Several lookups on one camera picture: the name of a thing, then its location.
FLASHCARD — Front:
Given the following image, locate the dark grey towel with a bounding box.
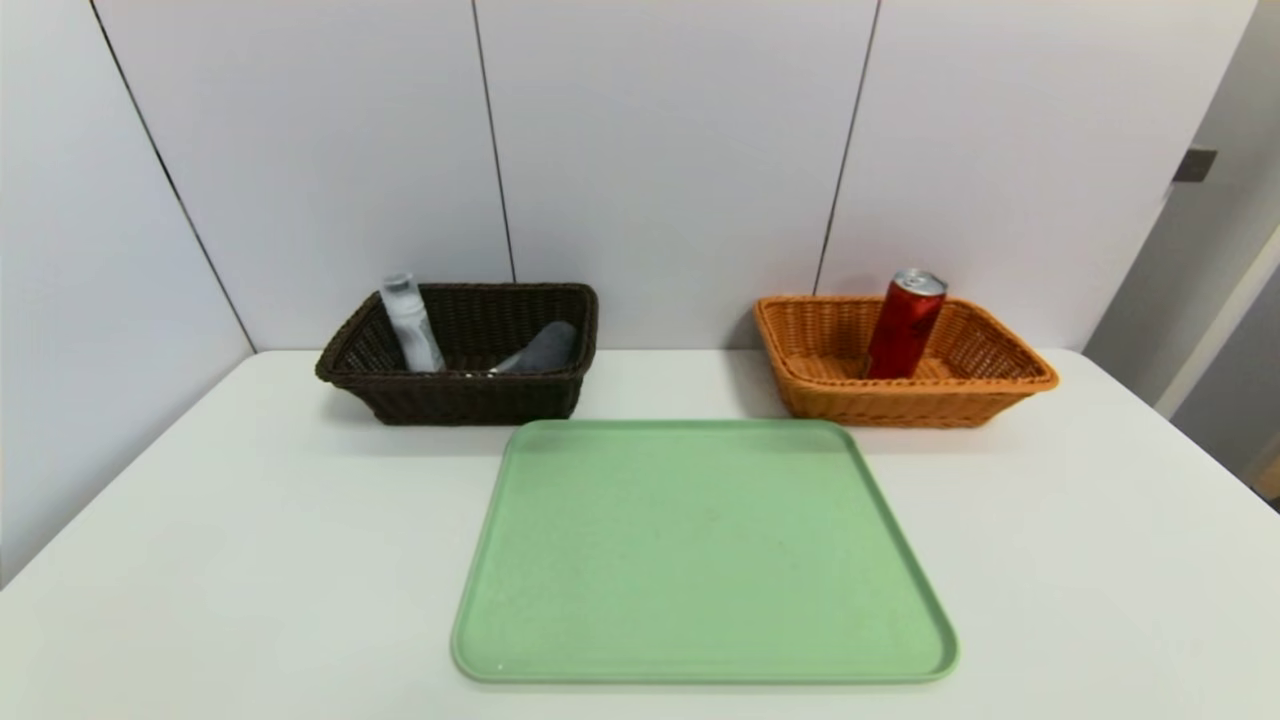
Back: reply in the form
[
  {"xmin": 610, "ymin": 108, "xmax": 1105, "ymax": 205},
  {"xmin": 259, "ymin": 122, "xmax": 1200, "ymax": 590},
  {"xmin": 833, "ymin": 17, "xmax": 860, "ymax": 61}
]
[{"xmin": 515, "ymin": 321, "xmax": 580, "ymax": 374}]

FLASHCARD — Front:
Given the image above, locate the white plastic bottle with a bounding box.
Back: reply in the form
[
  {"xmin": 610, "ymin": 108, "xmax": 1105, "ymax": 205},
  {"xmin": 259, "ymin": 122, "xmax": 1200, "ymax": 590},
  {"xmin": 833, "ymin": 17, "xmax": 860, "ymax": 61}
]
[{"xmin": 379, "ymin": 272, "xmax": 447, "ymax": 374}]

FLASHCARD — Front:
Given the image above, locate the red soda can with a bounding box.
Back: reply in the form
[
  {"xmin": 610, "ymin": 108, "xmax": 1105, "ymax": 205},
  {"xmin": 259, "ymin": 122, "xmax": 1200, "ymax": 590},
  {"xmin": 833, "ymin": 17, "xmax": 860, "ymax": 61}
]
[{"xmin": 865, "ymin": 268, "xmax": 949, "ymax": 380}]

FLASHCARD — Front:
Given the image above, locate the dark brown wicker basket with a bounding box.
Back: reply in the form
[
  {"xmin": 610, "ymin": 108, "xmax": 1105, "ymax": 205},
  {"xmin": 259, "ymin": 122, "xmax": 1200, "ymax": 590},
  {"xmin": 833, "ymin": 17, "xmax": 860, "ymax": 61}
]
[{"xmin": 315, "ymin": 283, "xmax": 599, "ymax": 426}]

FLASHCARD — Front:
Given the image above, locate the orange wicker basket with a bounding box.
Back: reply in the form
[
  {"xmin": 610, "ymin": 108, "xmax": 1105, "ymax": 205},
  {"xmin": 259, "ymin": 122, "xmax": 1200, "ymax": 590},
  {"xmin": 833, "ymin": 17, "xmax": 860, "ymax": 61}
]
[{"xmin": 753, "ymin": 295, "xmax": 1059, "ymax": 429}]

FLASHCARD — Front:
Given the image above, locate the light green plastic tray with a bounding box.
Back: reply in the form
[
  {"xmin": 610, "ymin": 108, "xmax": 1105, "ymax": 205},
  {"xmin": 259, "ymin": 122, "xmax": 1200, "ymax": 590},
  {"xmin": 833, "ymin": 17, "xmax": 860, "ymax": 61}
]
[{"xmin": 450, "ymin": 418, "xmax": 959, "ymax": 687}]

